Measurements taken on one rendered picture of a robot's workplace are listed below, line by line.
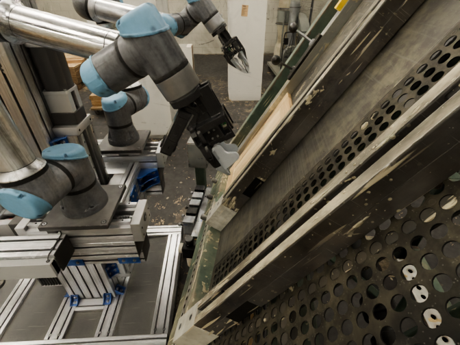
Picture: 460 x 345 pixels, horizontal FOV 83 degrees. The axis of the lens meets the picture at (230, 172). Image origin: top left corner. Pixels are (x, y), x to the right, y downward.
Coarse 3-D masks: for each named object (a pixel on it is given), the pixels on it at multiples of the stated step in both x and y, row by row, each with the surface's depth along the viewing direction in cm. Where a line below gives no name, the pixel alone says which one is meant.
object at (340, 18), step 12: (348, 0) 92; (360, 0) 92; (336, 12) 99; (348, 12) 94; (336, 24) 97; (324, 36) 99; (324, 48) 102; (312, 60) 105; (300, 72) 108; (288, 84) 111; (276, 96) 118; (264, 120) 121; (252, 132) 126; (240, 144) 135
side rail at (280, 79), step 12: (336, 0) 112; (324, 12) 115; (312, 24) 121; (324, 24) 118; (312, 36) 121; (300, 48) 124; (288, 60) 129; (288, 72) 131; (276, 84) 135; (264, 96) 139; (264, 108) 143; (252, 120) 148; (240, 132) 153
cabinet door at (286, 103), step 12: (288, 96) 109; (276, 108) 116; (288, 108) 99; (276, 120) 107; (264, 132) 114; (252, 144) 122; (240, 156) 131; (252, 156) 112; (240, 168) 120; (228, 180) 129
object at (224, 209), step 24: (384, 0) 57; (408, 0) 56; (360, 24) 63; (384, 24) 59; (360, 48) 62; (336, 72) 66; (360, 72) 65; (312, 96) 70; (336, 96) 69; (288, 120) 75; (312, 120) 74; (264, 144) 84; (288, 144) 79; (264, 168) 85; (240, 192) 91; (216, 216) 99
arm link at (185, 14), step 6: (186, 6) 101; (180, 12) 101; (186, 12) 101; (186, 18) 101; (192, 18) 101; (186, 24) 101; (192, 24) 103; (198, 24) 105; (186, 30) 103; (180, 36) 108
